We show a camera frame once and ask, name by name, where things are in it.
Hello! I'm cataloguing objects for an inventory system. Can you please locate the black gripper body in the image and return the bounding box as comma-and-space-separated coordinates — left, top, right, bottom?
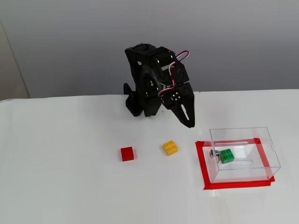
168, 62, 194, 94

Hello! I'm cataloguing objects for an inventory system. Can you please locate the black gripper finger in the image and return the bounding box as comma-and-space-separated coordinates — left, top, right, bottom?
162, 91, 194, 128
190, 92, 196, 128

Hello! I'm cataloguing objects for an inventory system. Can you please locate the green lego brick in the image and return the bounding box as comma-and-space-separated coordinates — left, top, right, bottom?
219, 148, 235, 165

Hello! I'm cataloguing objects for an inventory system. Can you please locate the yellow lego brick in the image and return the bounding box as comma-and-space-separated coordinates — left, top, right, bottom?
163, 140, 180, 157

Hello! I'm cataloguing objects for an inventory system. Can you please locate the red lego brick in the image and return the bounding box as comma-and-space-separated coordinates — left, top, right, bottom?
121, 147, 136, 162

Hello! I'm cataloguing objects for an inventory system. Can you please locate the transparent plastic box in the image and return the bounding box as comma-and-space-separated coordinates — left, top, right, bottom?
203, 126, 282, 184

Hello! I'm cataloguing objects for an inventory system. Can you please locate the silver metal lock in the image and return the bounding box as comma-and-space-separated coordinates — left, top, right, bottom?
209, 149, 221, 162

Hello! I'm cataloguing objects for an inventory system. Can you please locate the black table clamp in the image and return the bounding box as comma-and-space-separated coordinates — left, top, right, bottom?
123, 83, 136, 101

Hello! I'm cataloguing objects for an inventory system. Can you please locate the red white black servo cable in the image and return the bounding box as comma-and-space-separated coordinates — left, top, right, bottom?
158, 50, 190, 98

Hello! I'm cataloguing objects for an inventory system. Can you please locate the red tape frame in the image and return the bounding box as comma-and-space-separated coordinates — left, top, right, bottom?
195, 137, 276, 191

